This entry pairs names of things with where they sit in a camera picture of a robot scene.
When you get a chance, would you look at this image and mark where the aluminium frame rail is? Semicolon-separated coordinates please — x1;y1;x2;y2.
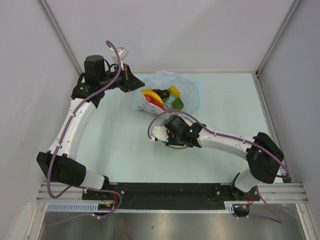
254;72;291;183
36;182;309;204

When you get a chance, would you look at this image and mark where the white slotted cable duct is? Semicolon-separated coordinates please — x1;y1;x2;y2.
46;200;234;214

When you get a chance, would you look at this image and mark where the white plate with red characters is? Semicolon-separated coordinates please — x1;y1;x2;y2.
161;115;193;150

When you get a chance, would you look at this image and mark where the left aluminium corner post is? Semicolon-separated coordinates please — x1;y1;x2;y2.
37;0;82;75

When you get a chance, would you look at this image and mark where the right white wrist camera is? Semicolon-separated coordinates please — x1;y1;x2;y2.
150;126;169;143

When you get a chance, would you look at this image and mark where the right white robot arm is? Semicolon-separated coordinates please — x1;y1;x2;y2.
162;115;284;201

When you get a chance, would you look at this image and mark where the purple cable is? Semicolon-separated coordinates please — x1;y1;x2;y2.
46;40;123;226
147;110;293;224

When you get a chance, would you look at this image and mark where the yellow fake banana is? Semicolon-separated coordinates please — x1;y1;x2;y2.
141;89;164;110

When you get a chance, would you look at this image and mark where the aluminium corner post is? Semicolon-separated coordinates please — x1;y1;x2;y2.
37;0;82;75
255;0;303;77

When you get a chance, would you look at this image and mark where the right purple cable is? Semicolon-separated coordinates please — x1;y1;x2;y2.
147;110;293;224

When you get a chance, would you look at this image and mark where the aluminium frame front rail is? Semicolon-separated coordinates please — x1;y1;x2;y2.
36;182;309;204

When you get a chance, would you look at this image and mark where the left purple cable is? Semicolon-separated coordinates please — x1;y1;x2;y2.
46;40;123;226

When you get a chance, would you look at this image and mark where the dark brown fake fruit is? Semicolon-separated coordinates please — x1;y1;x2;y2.
152;89;170;100

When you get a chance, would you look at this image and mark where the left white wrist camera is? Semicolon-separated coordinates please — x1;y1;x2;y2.
109;47;129;65

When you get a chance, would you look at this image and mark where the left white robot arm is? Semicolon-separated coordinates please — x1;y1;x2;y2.
36;55;145;200

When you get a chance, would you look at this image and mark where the aluminium frame right rail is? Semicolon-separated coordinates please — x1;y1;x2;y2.
254;72;291;183

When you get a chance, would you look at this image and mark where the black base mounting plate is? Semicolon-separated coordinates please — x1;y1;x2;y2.
82;181;261;211

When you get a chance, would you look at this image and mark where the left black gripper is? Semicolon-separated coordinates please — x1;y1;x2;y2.
99;63;145;93

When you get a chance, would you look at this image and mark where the green fake fruit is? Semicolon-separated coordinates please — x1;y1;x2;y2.
172;98;184;111

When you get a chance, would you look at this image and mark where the light blue plastic bag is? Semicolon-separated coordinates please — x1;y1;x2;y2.
128;71;201;115

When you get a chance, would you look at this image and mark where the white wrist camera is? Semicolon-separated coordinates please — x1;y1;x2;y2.
109;47;129;65
150;126;169;143

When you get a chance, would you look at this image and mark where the red fake apple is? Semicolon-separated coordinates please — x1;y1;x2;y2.
144;95;164;109

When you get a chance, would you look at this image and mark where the right aluminium corner post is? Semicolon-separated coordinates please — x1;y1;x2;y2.
255;0;303;77

